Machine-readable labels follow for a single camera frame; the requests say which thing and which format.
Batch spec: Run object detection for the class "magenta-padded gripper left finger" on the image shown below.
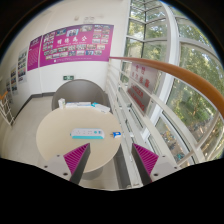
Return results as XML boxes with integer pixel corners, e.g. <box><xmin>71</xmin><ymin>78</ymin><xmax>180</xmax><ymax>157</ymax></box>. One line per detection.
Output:
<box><xmin>44</xmin><ymin>143</ymin><xmax>92</xmax><ymax>185</ymax></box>

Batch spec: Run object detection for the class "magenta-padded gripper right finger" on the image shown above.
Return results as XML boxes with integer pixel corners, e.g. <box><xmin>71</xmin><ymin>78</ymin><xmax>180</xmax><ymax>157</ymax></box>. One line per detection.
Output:
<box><xmin>131</xmin><ymin>143</ymin><xmax>183</xmax><ymax>186</ymax></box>

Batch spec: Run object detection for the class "white power strip teal edge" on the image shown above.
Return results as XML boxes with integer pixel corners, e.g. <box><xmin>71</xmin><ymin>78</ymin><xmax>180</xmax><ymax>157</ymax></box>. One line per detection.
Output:
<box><xmin>69</xmin><ymin>128</ymin><xmax>106</xmax><ymax>140</ymax></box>

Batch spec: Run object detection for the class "flat white box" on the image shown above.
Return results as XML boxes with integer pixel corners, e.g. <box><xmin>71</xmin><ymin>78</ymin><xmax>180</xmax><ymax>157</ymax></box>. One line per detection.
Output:
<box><xmin>78</xmin><ymin>101</ymin><xmax>93</xmax><ymax>108</ymax></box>
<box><xmin>65</xmin><ymin>102</ymin><xmax>81</xmax><ymax>109</ymax></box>

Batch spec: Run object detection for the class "small upright white box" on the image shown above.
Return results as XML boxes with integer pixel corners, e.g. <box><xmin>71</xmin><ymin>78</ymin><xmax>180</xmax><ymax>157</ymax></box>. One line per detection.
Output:
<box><xmin>57</xmin><ymin>97</ymin><xmax>66</xmax><ymax>109</ymax></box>

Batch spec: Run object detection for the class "grey curved seat back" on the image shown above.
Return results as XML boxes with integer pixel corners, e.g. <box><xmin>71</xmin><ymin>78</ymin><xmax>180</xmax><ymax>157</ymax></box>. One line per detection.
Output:
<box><xmin>51</xmin><ymin>78</ymin><xmax>108</xmax><ymax>111</ymax></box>

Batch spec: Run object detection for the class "white stair railing wooden top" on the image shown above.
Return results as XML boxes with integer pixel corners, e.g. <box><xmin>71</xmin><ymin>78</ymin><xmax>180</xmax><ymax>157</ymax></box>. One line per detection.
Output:
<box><xmin>0</xmin><ymin>91</ymin><xmax>16</xmax><ymax>127</ymax></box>

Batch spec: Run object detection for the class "warning sign with red characters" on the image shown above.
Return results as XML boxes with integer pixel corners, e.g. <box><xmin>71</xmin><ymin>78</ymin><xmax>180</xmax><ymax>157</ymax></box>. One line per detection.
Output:
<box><xmin>129</xmin><ymin>63</ymin><xmax>159</xmax><ymax>94</ymax></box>

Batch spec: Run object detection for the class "white railing with wooden handrail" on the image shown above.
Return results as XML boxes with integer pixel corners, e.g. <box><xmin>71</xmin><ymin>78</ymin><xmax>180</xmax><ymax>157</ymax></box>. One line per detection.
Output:
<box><xmin>106</xmin><ymin>55</ymin><xmax>224</xmax><ymax>188</ymax></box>

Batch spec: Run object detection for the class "white photo poster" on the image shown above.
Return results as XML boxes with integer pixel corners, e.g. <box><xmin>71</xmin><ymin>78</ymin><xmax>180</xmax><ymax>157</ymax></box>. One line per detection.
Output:
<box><xmin>4</xmin><ymin>79</ymin><xmax>12</xmax><ymax>101</ymax></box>
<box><xmin>17</xmin><ymin>49</ymin><xmax>28</xmax><ymax>84</ymax></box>
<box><xmin>9</xmin><ymin>66</ymin><xmax>18</xmax><ymax>94</ymax></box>

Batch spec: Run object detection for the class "narrow magenta poster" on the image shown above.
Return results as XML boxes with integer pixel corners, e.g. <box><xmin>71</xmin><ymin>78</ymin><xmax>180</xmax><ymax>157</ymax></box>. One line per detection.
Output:
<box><xmin>26</xmin><ymin>35</ymin><xmax>43</xmax><ymax>72</ymax></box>

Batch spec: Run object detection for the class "large magenta photo poster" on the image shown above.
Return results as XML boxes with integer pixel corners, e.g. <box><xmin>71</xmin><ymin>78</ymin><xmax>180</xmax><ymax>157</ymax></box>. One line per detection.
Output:
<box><xmin>39</xmin><ymin>23</ymin><xmax>115</xmax><ymax>68</ymax></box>

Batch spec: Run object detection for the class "white window frame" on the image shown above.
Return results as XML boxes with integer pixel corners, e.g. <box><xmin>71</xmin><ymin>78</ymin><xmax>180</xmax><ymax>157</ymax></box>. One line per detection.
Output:
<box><xmin>121</xmin><ymin>0</ymin><xmax>224</xmax><ymax>168</ymax></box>

